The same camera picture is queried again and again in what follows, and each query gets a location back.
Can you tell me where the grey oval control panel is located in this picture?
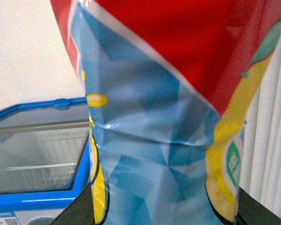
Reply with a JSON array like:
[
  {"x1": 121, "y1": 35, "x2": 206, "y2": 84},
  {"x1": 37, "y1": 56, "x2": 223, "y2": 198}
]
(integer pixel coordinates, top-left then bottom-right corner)
[{"x1": 27, "y1": 216, "x2": 55, "y2": 225}]

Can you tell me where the white vertical blinds curtain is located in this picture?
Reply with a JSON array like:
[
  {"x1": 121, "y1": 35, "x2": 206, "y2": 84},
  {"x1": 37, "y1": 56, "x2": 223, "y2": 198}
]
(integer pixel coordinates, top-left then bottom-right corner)
[{"x1": 240, "y1": 38, "x2": 281, "y2": 218}]

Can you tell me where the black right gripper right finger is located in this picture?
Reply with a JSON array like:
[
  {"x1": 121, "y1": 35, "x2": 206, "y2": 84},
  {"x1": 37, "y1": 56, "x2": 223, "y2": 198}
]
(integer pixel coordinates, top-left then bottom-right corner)
[{"x1": 234, "y1": 188, "x2": 281, "y2": 225}]

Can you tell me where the white chest freezer blue rim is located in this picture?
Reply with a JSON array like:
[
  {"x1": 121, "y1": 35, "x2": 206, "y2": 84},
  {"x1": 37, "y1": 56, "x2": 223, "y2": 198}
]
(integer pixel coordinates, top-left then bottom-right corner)
[{"x1": 0, "y1": 97, "x2": 90, "y2": 225}]

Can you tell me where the white wire freezer basket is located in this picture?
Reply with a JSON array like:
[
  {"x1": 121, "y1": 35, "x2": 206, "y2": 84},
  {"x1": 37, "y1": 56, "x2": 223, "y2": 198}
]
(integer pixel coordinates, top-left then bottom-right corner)
[{"x1": 0, "y1": 128, "x2": 89, "y2": 194}]

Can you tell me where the energy label sticker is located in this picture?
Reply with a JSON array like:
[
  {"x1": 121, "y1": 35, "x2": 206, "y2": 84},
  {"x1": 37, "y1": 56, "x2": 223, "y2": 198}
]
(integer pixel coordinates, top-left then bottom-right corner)
[{"x1": 0, "y1": 212, "x2": 19, "y2": 225}]

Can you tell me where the sliding glass freezer lid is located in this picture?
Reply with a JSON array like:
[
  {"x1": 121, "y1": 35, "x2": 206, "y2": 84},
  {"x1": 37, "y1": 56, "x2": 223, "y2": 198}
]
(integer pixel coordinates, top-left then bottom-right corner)
[{"x1": 0, "y1": 110, "x2": 89, "y2": 195}]

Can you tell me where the red blue drink bottle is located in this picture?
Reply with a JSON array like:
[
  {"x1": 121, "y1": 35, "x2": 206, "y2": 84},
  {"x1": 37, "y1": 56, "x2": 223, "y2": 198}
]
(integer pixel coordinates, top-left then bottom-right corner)
[{"x1": 51, "y1": 0, "x2": 281, "y2": 225}]

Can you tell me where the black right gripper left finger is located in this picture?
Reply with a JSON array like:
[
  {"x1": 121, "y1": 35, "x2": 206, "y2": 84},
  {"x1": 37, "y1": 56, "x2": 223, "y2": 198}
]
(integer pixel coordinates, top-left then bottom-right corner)
[{"x1": 51, "y1": 184, "x2": 95, "y2": 225}]

